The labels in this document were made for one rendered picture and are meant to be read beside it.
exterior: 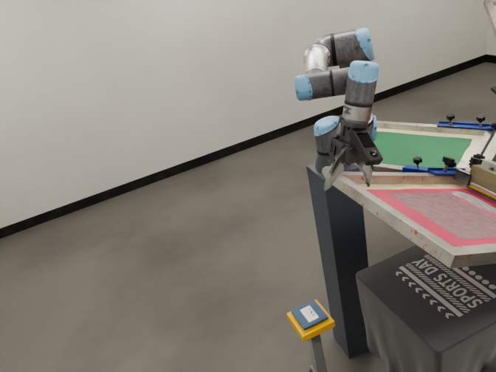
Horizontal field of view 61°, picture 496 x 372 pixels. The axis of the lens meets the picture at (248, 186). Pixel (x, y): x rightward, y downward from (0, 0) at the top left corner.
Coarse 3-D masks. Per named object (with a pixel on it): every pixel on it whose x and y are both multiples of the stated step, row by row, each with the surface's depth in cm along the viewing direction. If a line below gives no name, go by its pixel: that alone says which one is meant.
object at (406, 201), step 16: (384, 192) 151; (400, 192) 154; (416, 192) 157; (432, 192) 160; (448, 192) 163; (464, 192) 166; (400, 208) 138; (416, 208) 141; (432, 208) 143; (448, 208) 145; (464, 208) 148; (480, 208) 151
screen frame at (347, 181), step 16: (352, 176) 153; (384, 176) 159; (400, 176) 162; (416, 176) 165; (432, 176) 168; (448, 176) 172; (352, 192) 140; (368, 192) 138; (368, 208) 133; (384, 208) 126; (400, 224) 120; (416, 224) 118; (416, 240) 115; (432, 240) 110; (448, 256) 105; (464, 256) 105; (480, 256) 108
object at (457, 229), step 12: (408, 216) 133; (420, 216) 134; (432, 216) 136; (444, 216) 137; (456, 216) 139; (468, 216) 141; (480, 216) 143; (492, 216) 145; (432, 228) 127; (444, 228) 128; (456, 228) 129; (468, 228) 131; (480, 228) 133; (492, 228) 134; (444, 240) 120; (456, 240) 121; (468, 240) 122; (480, 240) 124; (492, 240) 125
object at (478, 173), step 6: (474, 168) 166; (480, 168) 163; (474, 174) 166; (480, 174) 163; (486, 174) 161; (492, 174) 159; (474, 180) 166; (480, 180) 163; (486, 180) 161; (492, 180) 159; (486, 186) 161; (492, 186) 159
